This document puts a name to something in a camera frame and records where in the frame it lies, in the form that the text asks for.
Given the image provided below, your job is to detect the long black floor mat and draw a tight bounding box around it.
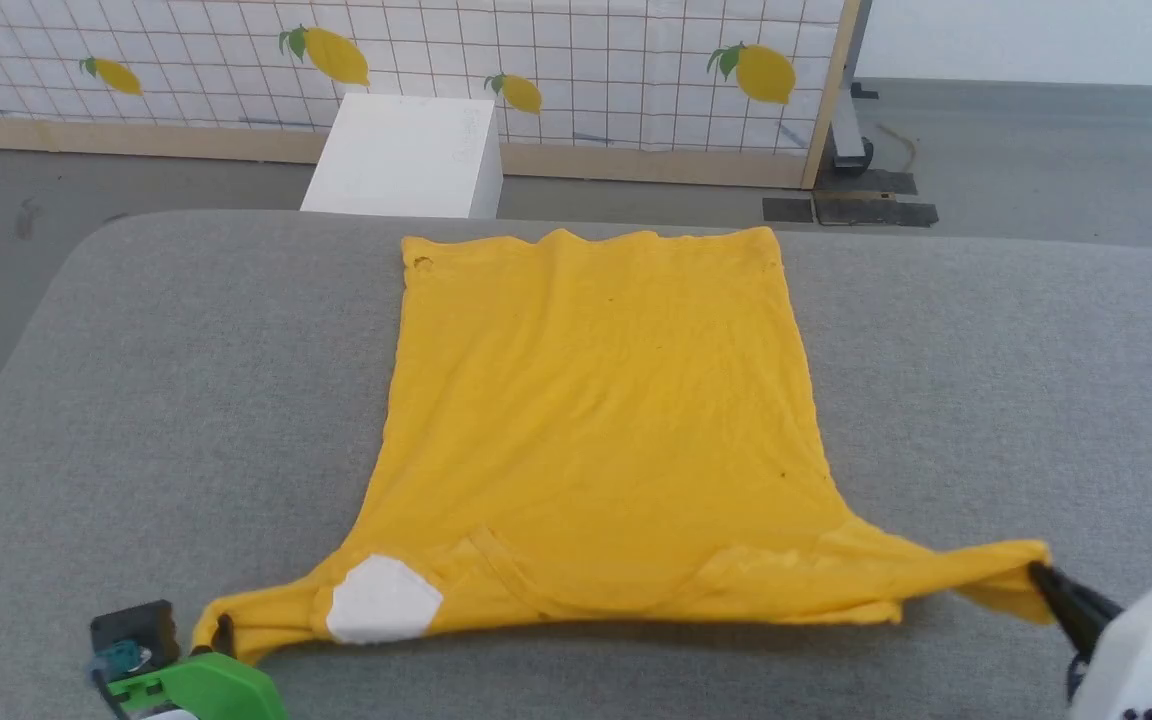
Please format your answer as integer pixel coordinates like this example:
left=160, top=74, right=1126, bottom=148
left=813, top=194, right=940, bottom=229

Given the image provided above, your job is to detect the dark floor plate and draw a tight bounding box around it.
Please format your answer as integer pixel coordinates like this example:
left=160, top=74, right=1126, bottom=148
left=816, top=168, right=919, bottom=197

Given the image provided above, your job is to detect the yellow garment with white patch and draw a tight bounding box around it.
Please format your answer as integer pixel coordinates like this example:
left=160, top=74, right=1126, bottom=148
left=191, top=226, right=1055, bottom=666

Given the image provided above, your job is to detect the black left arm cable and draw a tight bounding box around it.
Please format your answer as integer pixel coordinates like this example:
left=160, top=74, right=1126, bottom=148
left=86, top=640, right=153, bottom=720

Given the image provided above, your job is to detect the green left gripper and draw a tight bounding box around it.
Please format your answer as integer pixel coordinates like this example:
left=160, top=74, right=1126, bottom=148
left=106, top=614, right=290, bottom=720

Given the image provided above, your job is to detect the white box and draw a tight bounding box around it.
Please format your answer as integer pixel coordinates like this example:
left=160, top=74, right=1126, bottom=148
left=300, top=93, right=505, bottom=220

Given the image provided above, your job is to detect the thin floor cable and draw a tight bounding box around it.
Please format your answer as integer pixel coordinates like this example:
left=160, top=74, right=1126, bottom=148
left=876, top=121, right=919, bottom=172

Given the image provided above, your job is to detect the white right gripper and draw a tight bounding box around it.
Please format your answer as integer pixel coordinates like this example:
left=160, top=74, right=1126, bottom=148
left=1027, top=562, right=1152, bottom=720

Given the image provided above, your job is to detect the grey metal stand leg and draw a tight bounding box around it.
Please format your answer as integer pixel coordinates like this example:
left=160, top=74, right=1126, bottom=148
left=831, top=0, right=878, bottom=179

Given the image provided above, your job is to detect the lemon print partition screen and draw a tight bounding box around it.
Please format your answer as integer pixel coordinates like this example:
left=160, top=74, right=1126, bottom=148
left=0, top=0, right=864, bottom=191

